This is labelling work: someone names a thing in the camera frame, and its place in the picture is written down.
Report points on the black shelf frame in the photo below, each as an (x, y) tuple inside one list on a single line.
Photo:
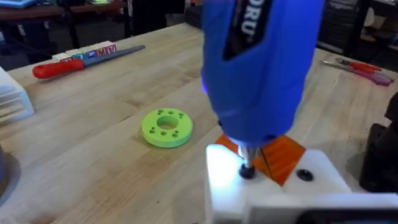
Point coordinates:
[(357, 28)]

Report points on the black tool holder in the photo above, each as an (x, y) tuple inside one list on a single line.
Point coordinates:
[(381, 155)]

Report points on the white orange left gripper right finger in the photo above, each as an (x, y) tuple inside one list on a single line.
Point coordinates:
[(314, 183)]

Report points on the brown wooden desk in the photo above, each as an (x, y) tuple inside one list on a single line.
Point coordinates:
[(37, 11)]

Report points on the row of lettered toy blocks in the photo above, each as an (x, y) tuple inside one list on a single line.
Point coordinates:
[(90, 52)]

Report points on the blue electric screwdriver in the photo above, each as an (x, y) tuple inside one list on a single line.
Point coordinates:
[(258, 93)]

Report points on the small black screw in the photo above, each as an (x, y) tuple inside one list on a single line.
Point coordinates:
[(247, 173)]

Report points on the white orange left gripper left finger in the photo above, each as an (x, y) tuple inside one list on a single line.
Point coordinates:
[(227, 186)]

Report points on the green disc with holes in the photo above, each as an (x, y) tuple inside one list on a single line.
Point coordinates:
[(183, 130)]

